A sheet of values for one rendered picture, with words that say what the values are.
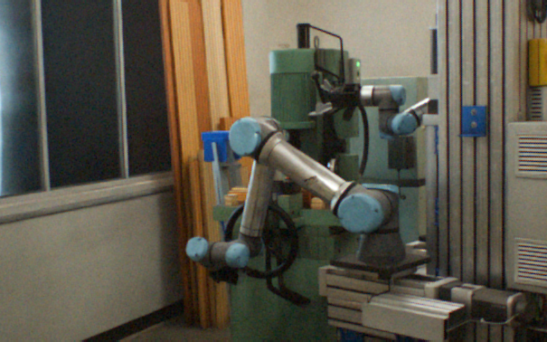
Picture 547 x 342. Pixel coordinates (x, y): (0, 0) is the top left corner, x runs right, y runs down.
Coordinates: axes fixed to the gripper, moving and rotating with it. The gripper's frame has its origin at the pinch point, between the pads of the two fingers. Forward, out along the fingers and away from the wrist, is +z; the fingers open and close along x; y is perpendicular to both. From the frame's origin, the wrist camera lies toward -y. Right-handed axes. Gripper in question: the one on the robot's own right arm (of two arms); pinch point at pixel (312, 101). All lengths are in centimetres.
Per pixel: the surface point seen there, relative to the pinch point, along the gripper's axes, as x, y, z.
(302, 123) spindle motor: 2.8, -8.7, 6.0
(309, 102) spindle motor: -5.2, -5.5, 4.1
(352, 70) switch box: -35.5, -17.1, -4.0
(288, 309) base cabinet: 60, -52, 9
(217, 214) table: 35, -27, 39
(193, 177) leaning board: -47, -105, 114
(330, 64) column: -30.6, -9.2, 2.4
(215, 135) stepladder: -40, -61, 80
